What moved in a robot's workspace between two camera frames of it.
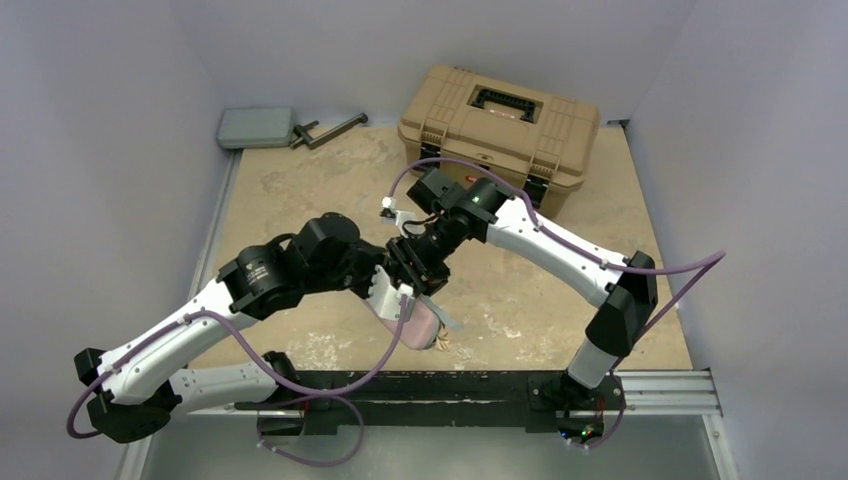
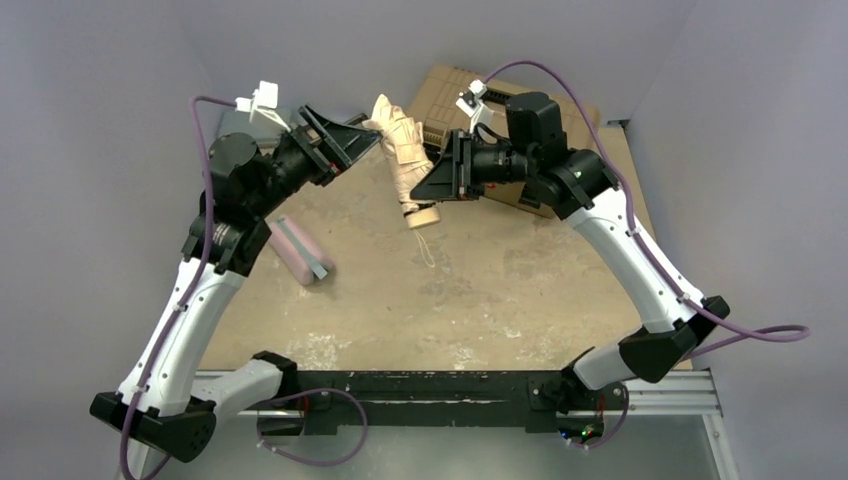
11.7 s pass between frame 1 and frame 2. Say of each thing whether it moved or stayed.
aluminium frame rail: stayed
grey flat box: stayed
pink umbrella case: moved
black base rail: stayed
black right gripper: moved
